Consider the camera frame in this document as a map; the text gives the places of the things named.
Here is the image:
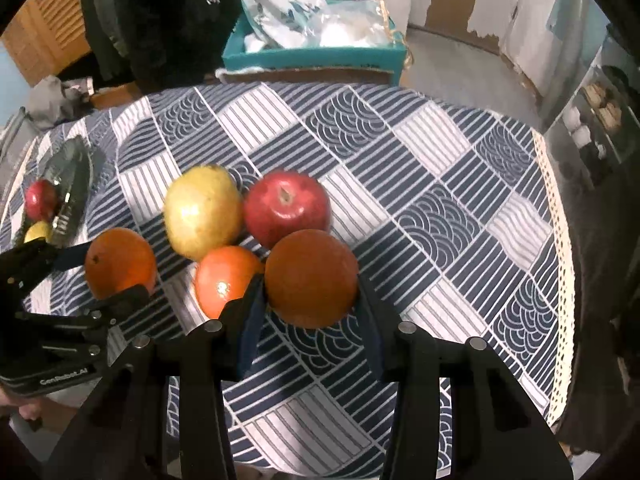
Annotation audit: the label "white printed plastic bag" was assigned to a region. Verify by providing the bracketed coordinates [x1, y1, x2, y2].
[199, 0, 331, 51]

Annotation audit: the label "orange left of group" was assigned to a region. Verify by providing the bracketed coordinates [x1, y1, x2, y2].
[84, 228, 157, 300]

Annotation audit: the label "left hand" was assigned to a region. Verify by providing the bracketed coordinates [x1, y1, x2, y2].
[0, 388, 42, 420]

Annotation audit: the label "grey crumpled cloth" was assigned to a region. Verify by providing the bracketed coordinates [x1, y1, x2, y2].
[26, 75, 94, 130]

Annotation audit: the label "teal storage box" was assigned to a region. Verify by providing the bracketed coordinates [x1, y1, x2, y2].
[219, 0, 412, 86]

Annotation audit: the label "blue white patterned tablecloth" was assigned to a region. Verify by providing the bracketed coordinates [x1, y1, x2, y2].
[1, 82, 574, 479]

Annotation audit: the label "large orange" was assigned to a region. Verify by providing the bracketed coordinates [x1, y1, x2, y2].
[265, 230, 359, 330]

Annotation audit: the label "black hanging clothes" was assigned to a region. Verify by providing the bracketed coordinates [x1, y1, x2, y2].
[80, 0, 242, 92]

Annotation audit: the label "yellow-green pear in plate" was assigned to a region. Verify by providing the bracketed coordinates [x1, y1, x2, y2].
[24, 220, 53, 243]

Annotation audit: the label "yellow pear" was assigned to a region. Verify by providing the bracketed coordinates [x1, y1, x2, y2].
[163, 166, 243, 261]

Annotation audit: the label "wooden louvered cabinet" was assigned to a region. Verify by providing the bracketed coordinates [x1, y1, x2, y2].
[1, 0, 91, 86]

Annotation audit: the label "red apple in plate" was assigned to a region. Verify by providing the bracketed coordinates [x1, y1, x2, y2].
[25, 179, 58, 222]

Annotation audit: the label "clear glass plate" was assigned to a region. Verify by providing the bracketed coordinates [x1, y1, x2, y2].
[12, 136, 92, 247]

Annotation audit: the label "small tangerine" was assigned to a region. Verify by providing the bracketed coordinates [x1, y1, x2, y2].
[194, 246, 265, 318]

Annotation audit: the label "shoe rack with shoes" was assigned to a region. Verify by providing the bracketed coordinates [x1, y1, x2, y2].
[547, 25, 639, 191]

